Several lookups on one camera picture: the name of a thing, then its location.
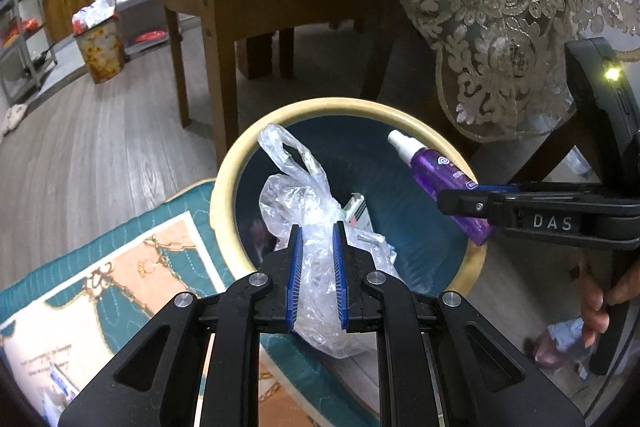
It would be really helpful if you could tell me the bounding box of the wooden kitchen cabinet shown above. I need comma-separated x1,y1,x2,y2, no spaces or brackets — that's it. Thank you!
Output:
40,0,96,42

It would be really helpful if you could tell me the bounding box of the green and white carton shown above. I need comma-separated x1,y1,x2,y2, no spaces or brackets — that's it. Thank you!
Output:
342,193,373,233

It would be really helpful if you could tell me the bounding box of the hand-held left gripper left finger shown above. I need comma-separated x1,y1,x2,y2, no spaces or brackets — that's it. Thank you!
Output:
59,224,304,427

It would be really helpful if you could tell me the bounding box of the white bin liner bag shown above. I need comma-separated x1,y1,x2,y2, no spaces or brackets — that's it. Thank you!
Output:
71,0,118,32

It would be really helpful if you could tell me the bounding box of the floral waste bin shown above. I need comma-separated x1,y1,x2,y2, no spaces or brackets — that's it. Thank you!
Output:
72,17,127,84

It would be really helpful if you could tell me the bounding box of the pink and blue cloth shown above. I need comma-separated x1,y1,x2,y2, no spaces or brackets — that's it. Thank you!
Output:
532,317,601,380

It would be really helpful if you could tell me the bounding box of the purple spray bottle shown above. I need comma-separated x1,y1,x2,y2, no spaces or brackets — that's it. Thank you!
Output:
387,129,496,245

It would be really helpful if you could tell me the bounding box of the wooden chair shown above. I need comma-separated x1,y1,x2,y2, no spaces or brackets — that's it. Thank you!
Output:
150,0,416,158

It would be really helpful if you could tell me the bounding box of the clear plastic bag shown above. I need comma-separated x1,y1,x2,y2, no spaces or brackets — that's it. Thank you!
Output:
257,123,401,358

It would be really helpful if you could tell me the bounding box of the person's right hand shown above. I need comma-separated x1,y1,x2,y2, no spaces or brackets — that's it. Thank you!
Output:
579,257,633,349

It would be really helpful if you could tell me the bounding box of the light blue packet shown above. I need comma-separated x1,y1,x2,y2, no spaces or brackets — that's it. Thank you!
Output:
44,364,81,427

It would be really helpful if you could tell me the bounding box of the white slipper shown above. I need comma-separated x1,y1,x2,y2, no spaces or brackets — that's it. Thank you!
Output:
0,103,28,135

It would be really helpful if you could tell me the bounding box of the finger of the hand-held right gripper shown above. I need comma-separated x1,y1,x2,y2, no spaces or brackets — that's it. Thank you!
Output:
436,188,507,223
467,182,603,195

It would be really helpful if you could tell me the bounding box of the teal bin with cream rim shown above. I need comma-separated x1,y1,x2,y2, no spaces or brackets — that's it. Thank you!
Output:
210,99,487,303

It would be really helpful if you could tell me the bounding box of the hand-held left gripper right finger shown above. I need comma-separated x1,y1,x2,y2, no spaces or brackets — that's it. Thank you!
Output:
331,220,587,427

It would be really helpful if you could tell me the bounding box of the teal and orange patterned mat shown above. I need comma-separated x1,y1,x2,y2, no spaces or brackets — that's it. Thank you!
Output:
0,179,381,427

